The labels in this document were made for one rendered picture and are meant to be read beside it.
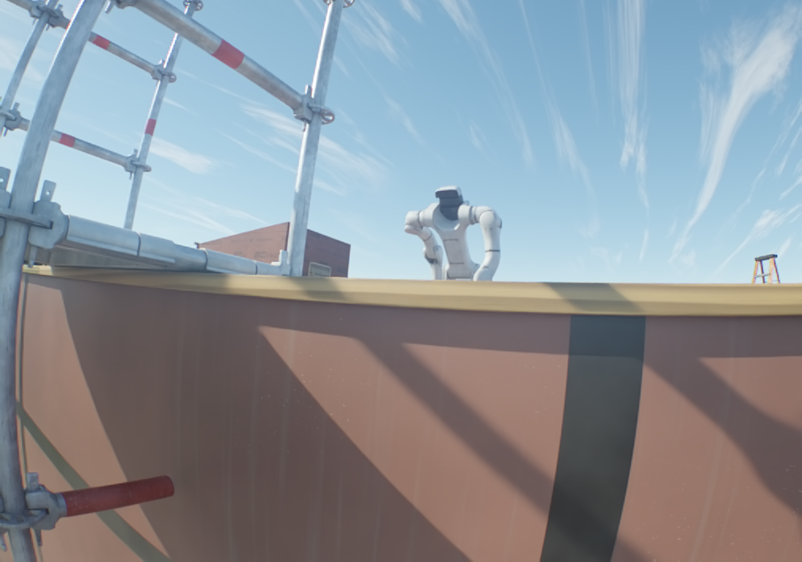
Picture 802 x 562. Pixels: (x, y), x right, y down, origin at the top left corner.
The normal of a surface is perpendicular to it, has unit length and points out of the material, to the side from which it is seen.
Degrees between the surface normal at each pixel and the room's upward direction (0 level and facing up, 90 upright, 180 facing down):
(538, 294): 90
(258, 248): 90
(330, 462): 90
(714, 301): 90
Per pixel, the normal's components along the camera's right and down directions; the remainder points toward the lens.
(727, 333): -0.44, -0.17
